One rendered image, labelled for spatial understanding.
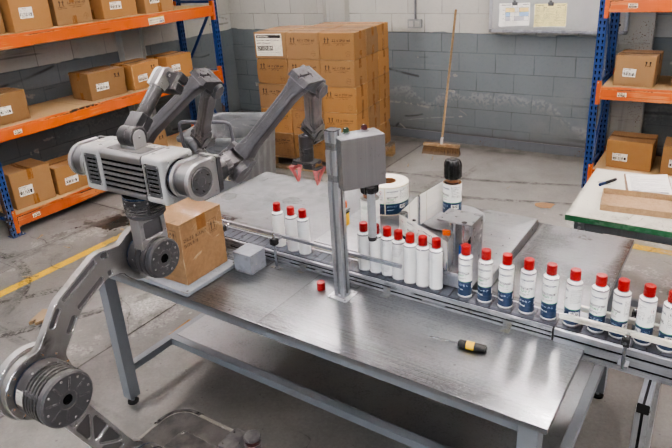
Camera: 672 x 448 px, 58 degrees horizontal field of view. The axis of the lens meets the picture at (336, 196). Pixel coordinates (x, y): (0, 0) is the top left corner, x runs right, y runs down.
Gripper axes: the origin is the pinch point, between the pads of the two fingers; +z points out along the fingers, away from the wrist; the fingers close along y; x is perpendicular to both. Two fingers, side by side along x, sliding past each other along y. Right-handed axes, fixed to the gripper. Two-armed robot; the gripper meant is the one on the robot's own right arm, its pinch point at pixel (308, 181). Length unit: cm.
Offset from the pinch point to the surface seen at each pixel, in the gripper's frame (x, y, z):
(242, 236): 1, 39, 33
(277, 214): 2.5, 15.7, 17.0
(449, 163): -54, -39, 3
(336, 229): 18.7, -25.3, 8.6
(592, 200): -127, -89, 39
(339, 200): 18.1, -26.8, -3.1
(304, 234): 3.4, 1.2, 23.0
